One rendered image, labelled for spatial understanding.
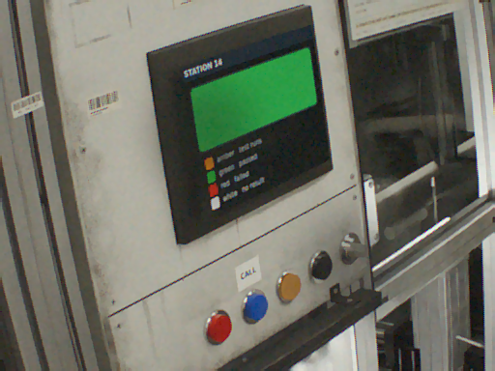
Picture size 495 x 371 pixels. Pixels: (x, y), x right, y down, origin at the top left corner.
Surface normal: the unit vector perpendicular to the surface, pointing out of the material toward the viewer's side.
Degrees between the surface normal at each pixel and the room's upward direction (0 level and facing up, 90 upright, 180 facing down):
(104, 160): 90
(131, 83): 90
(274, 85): 90
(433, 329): 90
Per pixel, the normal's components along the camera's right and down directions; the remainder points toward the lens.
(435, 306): -0.65, 0.32
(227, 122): 0.74, 0.11
